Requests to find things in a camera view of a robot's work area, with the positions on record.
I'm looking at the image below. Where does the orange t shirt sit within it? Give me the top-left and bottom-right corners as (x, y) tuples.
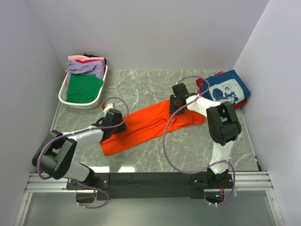
(100, 100), (206, 156)

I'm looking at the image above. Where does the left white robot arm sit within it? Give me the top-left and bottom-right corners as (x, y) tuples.
(32, 108), (126, 189)

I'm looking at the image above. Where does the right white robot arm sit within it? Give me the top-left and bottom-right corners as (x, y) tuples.
(169, 83), (242, 188)

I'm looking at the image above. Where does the red folded shirt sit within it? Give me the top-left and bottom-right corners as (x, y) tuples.
(196, 72), (248, 111)

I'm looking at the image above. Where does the green shirt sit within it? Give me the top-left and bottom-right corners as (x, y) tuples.
(66, 73), (103, 104)

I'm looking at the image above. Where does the blue cartoon print shirt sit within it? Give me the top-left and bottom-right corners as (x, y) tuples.
(202, 69), (251, 105)

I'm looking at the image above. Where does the lavender shirt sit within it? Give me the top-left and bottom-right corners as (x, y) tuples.
(67, 60), (104, 79)

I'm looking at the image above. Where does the white perforated basket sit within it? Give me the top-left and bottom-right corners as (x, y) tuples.
(58, 65), (108, 109)

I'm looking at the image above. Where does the black garment in basket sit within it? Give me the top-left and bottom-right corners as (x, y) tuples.
(84, 53), (107, 64)

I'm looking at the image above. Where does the magenta shirt in basket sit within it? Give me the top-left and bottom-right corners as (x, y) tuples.
(76, 60), (95, 64)

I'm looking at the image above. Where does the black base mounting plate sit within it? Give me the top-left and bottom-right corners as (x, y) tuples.
(65, 171), (233, 201)

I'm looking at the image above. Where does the light pink shirt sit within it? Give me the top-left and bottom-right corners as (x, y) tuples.
(68, 55), (104, 61)

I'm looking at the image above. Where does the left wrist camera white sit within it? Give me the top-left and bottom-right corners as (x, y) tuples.
(101, 103), (115, 113)

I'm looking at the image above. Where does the aluminium rail frame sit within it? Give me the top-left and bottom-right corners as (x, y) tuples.
(14, 101), (286, 226)

